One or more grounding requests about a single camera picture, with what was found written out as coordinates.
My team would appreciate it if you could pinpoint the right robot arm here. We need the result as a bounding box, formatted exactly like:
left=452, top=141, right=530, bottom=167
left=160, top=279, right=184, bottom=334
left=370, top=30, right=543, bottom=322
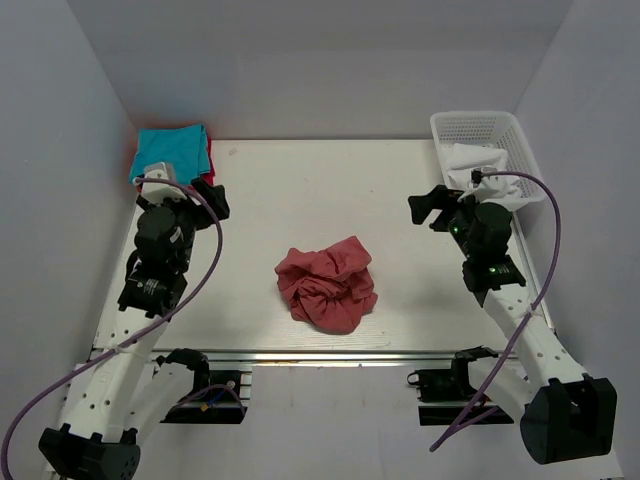
left=408, top=185, right=617, bottom=465

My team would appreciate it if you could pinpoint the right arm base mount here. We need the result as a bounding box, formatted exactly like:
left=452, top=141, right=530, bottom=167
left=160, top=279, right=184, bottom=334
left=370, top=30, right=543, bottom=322
left=406, top=346, right=499, bottom=426

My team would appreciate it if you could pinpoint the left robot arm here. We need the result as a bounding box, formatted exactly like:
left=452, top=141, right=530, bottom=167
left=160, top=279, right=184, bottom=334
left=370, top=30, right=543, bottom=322
left=39, top=174, right=230, bottom=479

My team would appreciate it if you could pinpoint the folded red t-shirt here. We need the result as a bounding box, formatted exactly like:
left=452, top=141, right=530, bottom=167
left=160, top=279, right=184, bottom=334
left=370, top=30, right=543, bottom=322
left=199, top=137, right=216, bottom=186

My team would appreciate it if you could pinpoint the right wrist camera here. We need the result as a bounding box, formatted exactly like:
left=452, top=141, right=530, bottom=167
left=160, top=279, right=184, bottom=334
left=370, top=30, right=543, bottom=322
left=464, top=169, right=503, bottom=199

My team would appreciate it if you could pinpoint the folded teal t-shirt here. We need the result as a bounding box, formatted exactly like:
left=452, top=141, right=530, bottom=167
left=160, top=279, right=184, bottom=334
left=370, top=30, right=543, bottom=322
left=129, top=124, right=209, bottom=185

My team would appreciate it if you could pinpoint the salmon pink t-shirt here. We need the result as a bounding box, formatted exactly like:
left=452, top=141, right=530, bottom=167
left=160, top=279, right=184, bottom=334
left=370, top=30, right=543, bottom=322
left=275, top=236, right=378, bottom=335

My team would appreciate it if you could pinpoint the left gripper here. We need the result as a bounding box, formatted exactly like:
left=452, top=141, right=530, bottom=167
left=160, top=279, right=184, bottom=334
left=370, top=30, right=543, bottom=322
left=139, top=178, right=230, bottom=272

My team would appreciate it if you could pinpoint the white t-shirt in basket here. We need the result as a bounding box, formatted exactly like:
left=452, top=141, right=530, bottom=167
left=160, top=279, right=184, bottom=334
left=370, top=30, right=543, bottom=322
left=443, top=143, right=522, bottom=206

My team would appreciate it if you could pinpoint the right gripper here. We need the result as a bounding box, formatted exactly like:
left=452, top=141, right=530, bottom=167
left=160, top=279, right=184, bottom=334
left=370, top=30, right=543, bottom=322
left=408, top=185, right=489, bottom=260

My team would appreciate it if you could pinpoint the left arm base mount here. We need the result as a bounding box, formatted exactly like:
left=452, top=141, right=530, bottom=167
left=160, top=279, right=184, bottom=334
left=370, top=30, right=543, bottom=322
left=154, top=348, right=248, bottom=425

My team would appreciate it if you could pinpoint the white plastic basket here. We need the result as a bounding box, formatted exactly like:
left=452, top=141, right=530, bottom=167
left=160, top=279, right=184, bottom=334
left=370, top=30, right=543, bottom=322
left=430, top=111, right=545, bottom=212

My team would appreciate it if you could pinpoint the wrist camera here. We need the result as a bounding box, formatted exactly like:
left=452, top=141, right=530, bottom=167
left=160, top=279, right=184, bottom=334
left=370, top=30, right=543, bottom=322
left=464, top=169, right=503, bottom=199
left=140, top=162, right=186, bottom=205

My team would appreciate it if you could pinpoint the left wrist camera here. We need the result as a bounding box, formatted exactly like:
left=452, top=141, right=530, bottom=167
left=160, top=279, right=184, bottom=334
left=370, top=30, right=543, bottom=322
left=140, top=162, right=186, bottom=205

